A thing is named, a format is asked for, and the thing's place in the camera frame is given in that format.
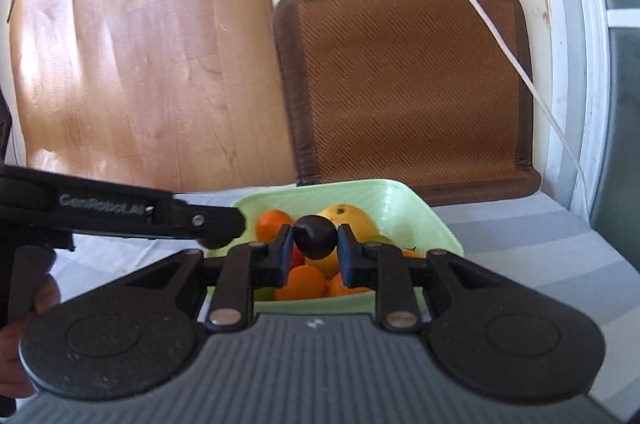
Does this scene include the brown woven mat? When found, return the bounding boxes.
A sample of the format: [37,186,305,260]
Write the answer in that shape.
[273,0,541,205]

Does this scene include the white power cable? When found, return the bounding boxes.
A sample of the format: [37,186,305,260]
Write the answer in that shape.
[336,0,592,215]

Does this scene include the orange mandarin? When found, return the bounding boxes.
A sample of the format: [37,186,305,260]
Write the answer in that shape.
[273,265,328,302]
[326,274,370,297]
[255,210,294,244]
[402,248,422,258]

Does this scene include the dark purple plum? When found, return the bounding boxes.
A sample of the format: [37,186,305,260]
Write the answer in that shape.
[293,215,337,260]

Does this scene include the light green plastic basin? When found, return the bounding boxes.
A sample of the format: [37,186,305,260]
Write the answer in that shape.
[206,179,464,314]

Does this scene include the frosted glass door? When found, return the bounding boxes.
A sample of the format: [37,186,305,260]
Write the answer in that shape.
[541,0,639,259]

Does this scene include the large yellow citrus fruit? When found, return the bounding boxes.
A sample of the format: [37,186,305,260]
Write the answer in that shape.
[306,204,378,279]

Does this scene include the orange mandarin back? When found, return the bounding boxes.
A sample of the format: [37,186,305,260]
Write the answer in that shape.
[402,248,422,258]

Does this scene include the blue white striped tablecloth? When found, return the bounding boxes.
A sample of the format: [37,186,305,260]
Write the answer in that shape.
[52,192,639,421]

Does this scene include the person left hand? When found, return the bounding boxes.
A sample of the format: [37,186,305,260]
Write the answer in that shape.
[0,274,61,399]

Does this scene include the green fruit in basin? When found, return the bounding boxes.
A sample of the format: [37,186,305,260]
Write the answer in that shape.
[370,234,394,245]

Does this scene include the small green fruit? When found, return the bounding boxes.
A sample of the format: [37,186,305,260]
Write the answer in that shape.
[254,288,274,303]

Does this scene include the wood pattern board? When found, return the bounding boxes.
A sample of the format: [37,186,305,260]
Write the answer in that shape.
[9,0,295,192]

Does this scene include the red fruit in basin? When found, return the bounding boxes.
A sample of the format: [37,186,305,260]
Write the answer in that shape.
[290,245,306,269]

